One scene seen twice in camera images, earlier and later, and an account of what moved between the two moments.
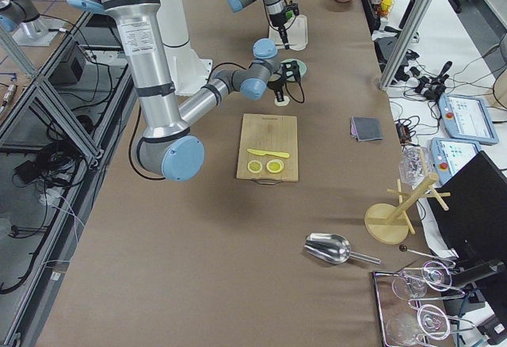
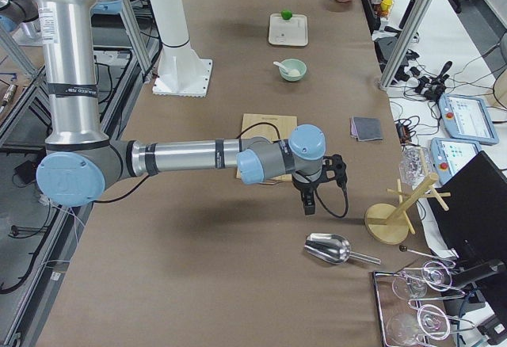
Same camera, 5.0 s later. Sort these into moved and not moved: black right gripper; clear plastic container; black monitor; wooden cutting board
Moved: black right gripper
Not moved: clear plastic container; black monitor; wooden cutting board
